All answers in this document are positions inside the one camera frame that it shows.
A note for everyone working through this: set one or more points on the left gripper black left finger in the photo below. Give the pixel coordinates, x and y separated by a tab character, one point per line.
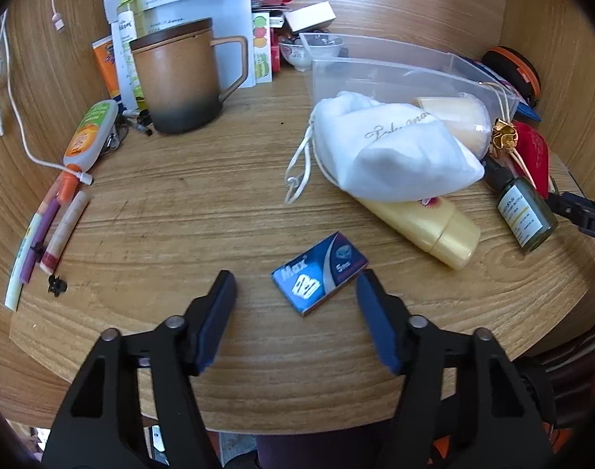
100	423

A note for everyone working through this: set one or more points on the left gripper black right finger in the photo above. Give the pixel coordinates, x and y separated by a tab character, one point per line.
462	404

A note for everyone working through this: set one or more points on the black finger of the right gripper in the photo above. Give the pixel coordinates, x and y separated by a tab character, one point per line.
579	210

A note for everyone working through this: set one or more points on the green pump spray bottle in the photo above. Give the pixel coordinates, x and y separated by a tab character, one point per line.
522	208

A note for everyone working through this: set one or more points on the red fabric charm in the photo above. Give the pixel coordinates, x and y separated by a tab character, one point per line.
534	151

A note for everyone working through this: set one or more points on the gold cosmetic tube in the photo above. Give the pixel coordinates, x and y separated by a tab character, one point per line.
434	225

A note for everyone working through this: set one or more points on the cream round lidded container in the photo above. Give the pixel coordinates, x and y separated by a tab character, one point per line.
466	118

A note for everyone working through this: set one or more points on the clear plastic storage bin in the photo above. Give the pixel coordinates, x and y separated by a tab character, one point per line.
394	72

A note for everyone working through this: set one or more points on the white drawstring pouch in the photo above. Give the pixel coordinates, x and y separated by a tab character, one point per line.
386	152

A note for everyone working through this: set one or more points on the blue Max staples box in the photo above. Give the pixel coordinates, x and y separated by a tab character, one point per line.
319	272

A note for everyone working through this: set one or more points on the gold flower ornament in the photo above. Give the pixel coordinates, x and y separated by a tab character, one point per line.
504	136

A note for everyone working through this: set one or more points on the black small clip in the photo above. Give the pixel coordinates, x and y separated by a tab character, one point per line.
56	285

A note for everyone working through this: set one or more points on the black orange zip case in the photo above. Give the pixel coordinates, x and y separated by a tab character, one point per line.
517	70

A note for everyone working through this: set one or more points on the purple marker pen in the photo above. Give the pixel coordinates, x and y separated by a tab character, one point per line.
37	249

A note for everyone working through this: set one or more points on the pink white pen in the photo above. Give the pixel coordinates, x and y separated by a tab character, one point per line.
62	235

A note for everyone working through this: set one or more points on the orange white glue bottle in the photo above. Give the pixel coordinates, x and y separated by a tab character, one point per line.
85	148

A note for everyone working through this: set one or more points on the white bowl of trinkets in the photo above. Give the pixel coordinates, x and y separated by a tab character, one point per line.
300	51

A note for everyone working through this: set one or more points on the white rectangular box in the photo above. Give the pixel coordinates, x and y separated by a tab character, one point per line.
311	17

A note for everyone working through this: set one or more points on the brown ceramic lidded mug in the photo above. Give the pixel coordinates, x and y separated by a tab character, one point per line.
179	75

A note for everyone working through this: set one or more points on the fruit pattern sticker box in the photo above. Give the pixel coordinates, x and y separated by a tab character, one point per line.
263	68

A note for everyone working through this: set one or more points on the orange small box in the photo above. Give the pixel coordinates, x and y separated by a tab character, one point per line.
103	50

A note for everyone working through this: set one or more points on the stack of cards and booklets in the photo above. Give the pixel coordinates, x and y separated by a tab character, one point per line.
276	9

